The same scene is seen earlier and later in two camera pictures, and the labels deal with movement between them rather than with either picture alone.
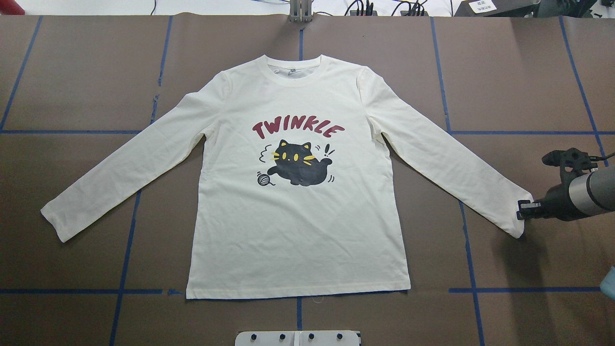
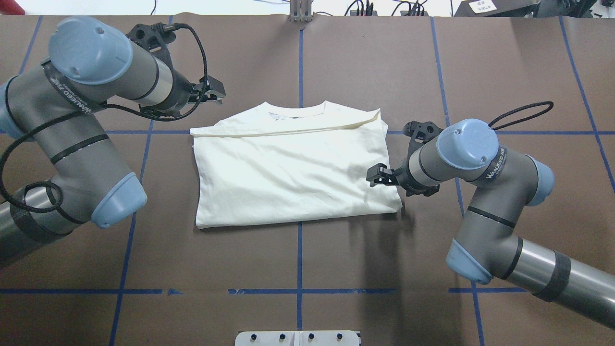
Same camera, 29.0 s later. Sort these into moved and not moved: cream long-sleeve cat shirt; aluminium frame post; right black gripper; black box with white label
Moved: right black gripper; cream long-sleeve cat shirt
Not moved: aluminium frame post; black box with white label
